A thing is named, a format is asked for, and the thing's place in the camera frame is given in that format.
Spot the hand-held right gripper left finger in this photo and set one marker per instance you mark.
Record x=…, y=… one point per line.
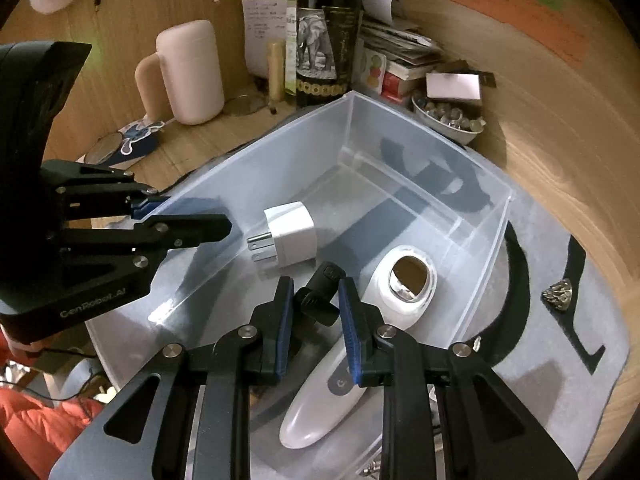
x=284, y=330

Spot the clear plastic storage box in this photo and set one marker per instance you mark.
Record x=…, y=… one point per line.
x=400, y=170

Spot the green white box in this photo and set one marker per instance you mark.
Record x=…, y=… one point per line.
x=291, y=60

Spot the dark wine bottle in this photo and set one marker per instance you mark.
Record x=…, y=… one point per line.
x=325, y=5

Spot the white facial massager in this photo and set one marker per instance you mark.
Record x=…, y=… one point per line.
x=320, y=410

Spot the grey patterned mat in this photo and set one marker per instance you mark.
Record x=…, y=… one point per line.
x=540, y=360

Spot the stack of books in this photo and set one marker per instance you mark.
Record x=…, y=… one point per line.
x=400, y=67

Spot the white bowl of stones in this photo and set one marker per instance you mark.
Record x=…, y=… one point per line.
x=450, y=130

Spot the orange sticky note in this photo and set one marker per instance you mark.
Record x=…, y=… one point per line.
x=525, y=15

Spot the yellow tube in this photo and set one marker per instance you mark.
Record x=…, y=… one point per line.
x=276, y=72

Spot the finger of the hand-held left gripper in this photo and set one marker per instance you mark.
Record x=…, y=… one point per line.
x=195, y=227
x=145, y=205

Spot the white note paper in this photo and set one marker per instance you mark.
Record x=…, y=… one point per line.
x=260, y=35

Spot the crumpled silver foil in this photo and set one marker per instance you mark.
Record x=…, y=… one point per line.
x=559, y=297

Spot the white plug adapter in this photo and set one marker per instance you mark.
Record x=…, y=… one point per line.
x=292, y=232

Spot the blue white sticker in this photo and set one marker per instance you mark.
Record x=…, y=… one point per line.
x=140, y=132

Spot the black key fob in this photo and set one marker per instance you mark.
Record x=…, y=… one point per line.
x=320, y=305

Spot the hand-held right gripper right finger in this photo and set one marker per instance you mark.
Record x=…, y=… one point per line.
x=351, y=335

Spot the white card box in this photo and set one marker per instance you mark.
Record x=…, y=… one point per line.
x=452, y=85

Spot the pink mug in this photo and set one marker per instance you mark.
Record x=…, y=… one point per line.
x=190, y=70

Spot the orange clothing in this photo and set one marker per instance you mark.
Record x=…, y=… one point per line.
x=30, y=410

